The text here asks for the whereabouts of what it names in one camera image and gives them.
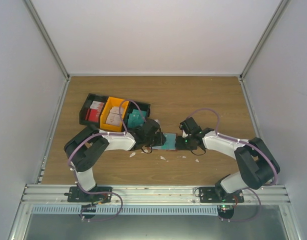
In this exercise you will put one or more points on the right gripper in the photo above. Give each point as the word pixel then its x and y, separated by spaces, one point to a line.
pixel 181 147

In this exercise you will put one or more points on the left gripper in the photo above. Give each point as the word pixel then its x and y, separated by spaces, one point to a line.
pixel 160 140

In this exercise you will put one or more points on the black bin with green cards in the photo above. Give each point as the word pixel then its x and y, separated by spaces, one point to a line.
pixel 134 116

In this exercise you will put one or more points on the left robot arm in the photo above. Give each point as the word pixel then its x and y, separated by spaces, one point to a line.
pixel 84 150

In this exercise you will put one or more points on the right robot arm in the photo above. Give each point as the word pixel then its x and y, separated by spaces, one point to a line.
pixel 257 166

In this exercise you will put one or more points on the white cards stack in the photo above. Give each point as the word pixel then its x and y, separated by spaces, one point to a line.
pixel 113 118

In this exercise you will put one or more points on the red cards stack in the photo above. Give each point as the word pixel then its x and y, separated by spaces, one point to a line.
pixel 94 111

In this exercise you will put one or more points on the black bin with red cards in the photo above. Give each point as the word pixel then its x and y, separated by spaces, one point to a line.
pixel 82 114

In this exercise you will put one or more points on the yellow plastic bin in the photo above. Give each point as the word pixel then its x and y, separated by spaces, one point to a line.
pixel 111 102

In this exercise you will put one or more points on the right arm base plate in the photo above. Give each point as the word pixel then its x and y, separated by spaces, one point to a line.
pixel 210 194

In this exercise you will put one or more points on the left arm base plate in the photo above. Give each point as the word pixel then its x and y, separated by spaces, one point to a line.
pixel 76 195

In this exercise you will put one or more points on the aluminium front rail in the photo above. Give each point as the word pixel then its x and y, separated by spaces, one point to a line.
pixel 146 194

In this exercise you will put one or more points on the grey slotted cable duct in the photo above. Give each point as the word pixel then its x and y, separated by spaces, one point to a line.
pixel 194 210

